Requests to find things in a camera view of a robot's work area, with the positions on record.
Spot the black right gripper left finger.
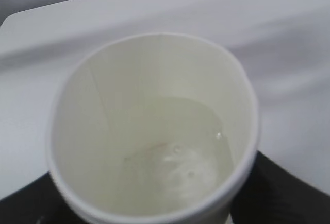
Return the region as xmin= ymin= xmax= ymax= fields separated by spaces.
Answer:
xmin=1 ymin=173 xmax=77 ymax=223

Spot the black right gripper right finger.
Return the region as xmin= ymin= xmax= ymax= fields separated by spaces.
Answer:
xmin=230 ymin=152 xmax=329 ymax=223

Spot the white paper cup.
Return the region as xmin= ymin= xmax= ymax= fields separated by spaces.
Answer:
xmin=45 ymin=33 xmax=260 ymax=223

